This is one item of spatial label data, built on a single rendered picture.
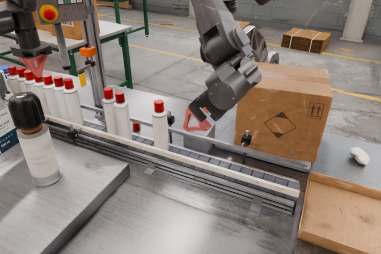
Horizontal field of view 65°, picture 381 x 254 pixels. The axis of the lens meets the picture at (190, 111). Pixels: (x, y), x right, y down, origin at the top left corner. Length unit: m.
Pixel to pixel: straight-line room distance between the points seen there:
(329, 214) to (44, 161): 0.87
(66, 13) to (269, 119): 0.81
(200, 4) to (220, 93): 0.19
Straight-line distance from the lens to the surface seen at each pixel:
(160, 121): 1.00
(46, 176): 1.04
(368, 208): 1.11
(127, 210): 0.98
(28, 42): 0.98
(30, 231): 0.95
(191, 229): 0.92
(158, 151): 1.05
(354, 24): 6.03
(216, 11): 0.61
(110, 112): 1.13
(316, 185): 1.11
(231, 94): 0.53
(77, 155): 1.15
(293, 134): 1.11
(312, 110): 1.06
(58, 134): 1.37
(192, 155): 1.08
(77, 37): 2.84
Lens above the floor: 1.55
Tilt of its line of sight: 30 degrees down
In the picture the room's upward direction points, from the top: straight up
